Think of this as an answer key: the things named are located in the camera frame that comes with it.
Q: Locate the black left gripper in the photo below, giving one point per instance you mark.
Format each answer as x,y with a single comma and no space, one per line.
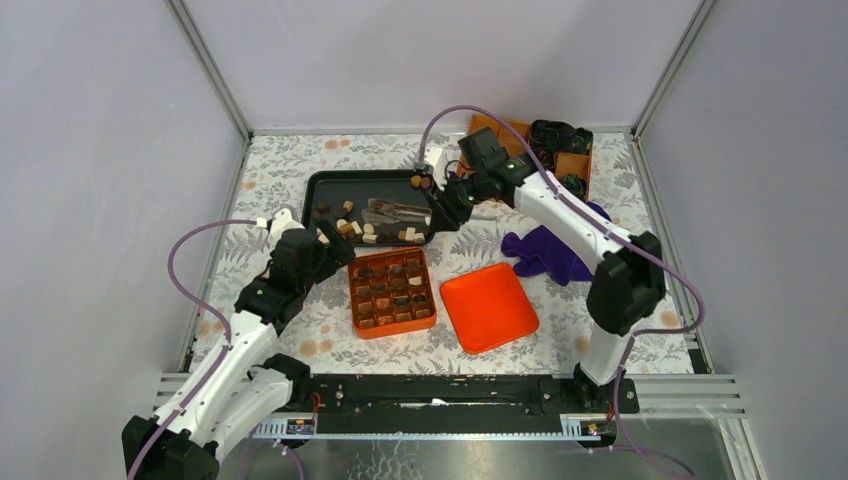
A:
338,254

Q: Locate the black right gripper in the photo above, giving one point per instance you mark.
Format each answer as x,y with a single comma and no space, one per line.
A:
444,210

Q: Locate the metal tongs white handle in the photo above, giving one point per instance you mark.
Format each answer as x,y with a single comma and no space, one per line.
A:
379,211

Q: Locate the orange chocolate box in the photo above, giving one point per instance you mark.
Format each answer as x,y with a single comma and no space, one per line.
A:
383,303

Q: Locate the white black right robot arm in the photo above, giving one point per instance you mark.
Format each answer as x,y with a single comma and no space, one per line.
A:
627,281

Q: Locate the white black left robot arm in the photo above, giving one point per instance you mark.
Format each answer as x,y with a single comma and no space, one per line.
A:
192,433

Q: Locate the black chocolate tray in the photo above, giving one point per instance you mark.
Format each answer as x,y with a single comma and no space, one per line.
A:
339,195

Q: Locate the purple cloth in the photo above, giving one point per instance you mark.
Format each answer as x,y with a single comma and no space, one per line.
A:
540,252

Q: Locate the orange box lid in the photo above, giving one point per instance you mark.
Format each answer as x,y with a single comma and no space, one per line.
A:
488,308

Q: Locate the orange compartment organizer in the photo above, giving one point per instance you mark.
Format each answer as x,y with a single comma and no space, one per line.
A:
573,171

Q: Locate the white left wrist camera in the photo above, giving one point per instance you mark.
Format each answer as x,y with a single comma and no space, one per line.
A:
281,222

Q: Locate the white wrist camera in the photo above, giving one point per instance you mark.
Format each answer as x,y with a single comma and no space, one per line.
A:
434,165
281,222

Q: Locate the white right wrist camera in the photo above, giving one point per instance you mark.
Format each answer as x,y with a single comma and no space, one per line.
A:
434,165

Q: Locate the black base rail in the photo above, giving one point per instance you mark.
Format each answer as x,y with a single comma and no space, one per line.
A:
445,405

